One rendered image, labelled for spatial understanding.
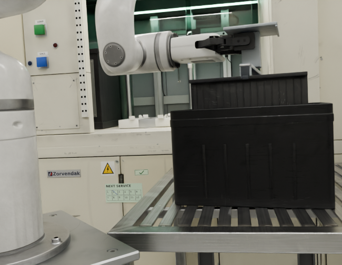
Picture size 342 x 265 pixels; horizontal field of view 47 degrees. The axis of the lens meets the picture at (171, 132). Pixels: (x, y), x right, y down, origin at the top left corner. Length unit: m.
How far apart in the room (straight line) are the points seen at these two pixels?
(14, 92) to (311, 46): 0.82
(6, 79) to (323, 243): 0.46
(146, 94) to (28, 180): 1.62
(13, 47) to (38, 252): 0.93
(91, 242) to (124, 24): 0.41
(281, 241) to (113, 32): 0.47
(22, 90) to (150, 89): 1.61
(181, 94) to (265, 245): 1.57
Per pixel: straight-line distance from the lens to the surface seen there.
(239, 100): 0.70
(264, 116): 0.67
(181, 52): 0.79
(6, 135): 0.51
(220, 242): 0.57
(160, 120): 1.38
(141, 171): 1.21
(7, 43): 1.38
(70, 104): 1.27
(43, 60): 1.30
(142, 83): 2.12
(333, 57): 1.20
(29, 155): 0.53
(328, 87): 1.19
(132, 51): 0.77
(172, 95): 2.07
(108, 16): 0.78
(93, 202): 1.28
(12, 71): 0.52
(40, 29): 1.32
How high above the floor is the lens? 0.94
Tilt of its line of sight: 4 degrees down
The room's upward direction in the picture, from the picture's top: 3 degrees counter-clockwise
